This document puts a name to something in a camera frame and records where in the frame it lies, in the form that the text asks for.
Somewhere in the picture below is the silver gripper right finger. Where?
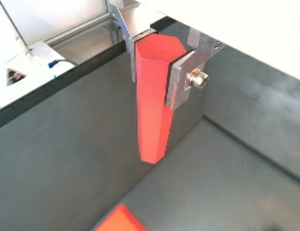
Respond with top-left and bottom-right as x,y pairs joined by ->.
166,28 -> 225,110

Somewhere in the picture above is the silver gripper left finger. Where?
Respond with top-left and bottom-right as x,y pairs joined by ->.
109,0 -> 165,81

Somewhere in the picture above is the tall red hexagon peg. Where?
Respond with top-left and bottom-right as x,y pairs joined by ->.
135,33 -> 186,164

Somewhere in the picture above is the red shape sorting board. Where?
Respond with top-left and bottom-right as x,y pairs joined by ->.
94,204 -> 146,231

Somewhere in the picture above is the aluminium frame rail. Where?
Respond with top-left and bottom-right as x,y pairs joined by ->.
43,12 -> 126,66

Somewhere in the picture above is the white device with blue cable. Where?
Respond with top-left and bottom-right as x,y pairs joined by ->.
0,42 -> 77,109

